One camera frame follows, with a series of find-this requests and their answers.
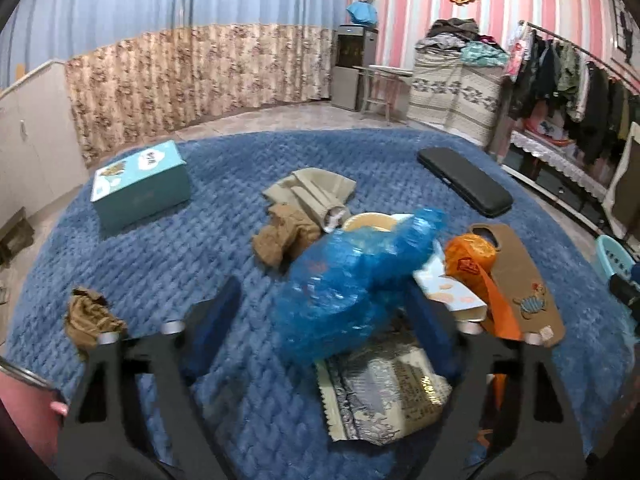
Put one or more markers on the beige printed snack packet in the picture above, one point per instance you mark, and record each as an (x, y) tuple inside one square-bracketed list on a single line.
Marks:
[(385, 395)]

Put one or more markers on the orange plastic bag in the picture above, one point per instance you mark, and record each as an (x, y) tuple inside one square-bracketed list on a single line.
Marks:
[(470, 255)]

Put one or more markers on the teal printed cardboard box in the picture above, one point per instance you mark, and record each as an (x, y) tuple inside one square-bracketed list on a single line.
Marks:
[(145, 195)]

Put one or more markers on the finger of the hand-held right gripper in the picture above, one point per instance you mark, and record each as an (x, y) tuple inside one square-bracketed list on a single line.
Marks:
[(627, 290)]

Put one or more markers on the row of hanging clothes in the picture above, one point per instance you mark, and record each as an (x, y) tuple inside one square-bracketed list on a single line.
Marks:
[(550, 70)]

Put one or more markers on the blue plastic bag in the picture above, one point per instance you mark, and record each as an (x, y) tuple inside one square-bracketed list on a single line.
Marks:
[(340, 280)]

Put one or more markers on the beige folded cloth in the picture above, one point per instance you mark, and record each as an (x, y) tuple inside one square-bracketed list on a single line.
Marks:
[(310, 187)]

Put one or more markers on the dark olive bag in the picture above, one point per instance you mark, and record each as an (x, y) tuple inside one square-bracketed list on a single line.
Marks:
[(15, 237)]

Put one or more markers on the white side cabinet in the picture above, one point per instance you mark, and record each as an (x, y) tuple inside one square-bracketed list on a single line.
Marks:
[(35, 135)]

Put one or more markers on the metal clothes rack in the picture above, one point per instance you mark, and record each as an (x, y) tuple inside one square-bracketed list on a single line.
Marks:
[(575, 46)]

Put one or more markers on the grey water dispenser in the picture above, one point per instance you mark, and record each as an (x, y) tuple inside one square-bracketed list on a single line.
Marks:
[(350, 70)]

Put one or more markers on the black long case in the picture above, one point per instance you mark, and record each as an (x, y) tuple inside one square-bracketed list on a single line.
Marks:
[(465, 180)]

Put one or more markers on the brown phone case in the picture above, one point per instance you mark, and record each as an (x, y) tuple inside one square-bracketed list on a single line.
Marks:
[(525, 270)]

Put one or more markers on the teal plastic basket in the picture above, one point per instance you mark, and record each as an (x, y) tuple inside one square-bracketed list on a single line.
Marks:
[(612, 255)]

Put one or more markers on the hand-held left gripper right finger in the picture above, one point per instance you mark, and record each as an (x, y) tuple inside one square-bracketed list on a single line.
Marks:
[(430, 330)]

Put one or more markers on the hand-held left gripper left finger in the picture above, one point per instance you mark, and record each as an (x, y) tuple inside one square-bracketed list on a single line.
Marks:
[(220, 320)]

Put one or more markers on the person's left hand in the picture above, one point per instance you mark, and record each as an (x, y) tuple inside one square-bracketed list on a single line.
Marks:
[(25, 420)]

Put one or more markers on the blue floral-hem curtain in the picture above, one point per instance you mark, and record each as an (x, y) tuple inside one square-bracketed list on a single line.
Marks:
[(150, 10)]

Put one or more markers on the blue fluffy blanket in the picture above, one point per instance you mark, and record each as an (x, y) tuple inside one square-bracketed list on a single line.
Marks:
[(200, 220)]

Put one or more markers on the low cabinet with lace cloth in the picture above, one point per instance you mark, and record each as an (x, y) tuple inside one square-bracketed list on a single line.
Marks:
[(550, 150)]

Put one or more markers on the blue bottle cover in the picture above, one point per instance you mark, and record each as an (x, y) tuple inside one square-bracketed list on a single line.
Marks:
[(362, 12)]

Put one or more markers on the pile of clothes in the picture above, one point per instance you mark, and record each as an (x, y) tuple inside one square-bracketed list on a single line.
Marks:
[(450, 35)]

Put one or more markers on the small white table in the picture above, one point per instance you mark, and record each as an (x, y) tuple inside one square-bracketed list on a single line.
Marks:
[(385, 72)]

